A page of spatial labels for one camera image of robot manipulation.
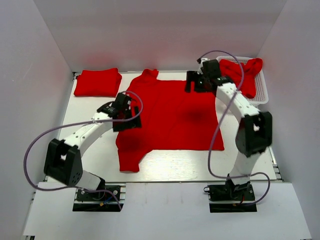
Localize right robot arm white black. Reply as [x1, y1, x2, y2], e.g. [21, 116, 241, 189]
[185, 57, 273, 201]

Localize crumpled red t-shirts in basket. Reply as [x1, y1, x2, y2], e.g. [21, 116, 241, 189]
[219, 58, 263, 99]

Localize white plastic basket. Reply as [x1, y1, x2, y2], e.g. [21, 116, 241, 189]
[216, 56, 269, 106]

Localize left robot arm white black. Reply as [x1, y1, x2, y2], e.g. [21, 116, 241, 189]
[44, 90, 144, 200]

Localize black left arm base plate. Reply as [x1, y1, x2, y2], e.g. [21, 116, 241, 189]
[72, 183, 126, 213]

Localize red t-shirt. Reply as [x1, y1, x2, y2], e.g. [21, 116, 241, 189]
[115, 69, 218, 173]
[73, 68, 122, 98]

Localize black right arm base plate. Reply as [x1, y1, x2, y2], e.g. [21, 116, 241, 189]
[203, 184, 257, 213]

